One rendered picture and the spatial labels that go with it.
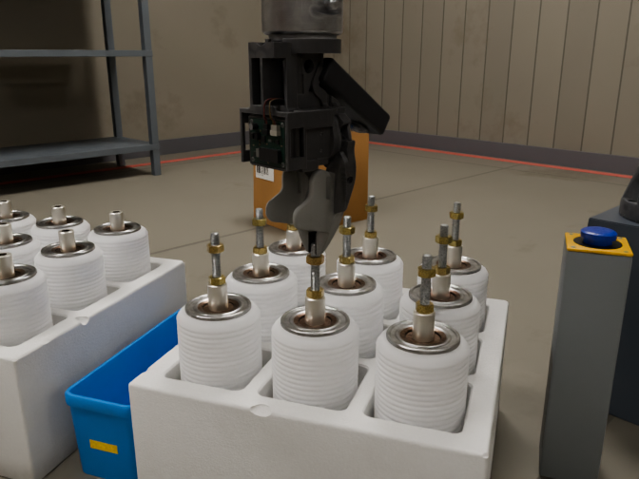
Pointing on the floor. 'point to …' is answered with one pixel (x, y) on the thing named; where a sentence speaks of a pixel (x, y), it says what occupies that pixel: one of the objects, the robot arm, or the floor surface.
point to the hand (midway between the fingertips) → (319, 239)
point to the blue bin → (115, 404)
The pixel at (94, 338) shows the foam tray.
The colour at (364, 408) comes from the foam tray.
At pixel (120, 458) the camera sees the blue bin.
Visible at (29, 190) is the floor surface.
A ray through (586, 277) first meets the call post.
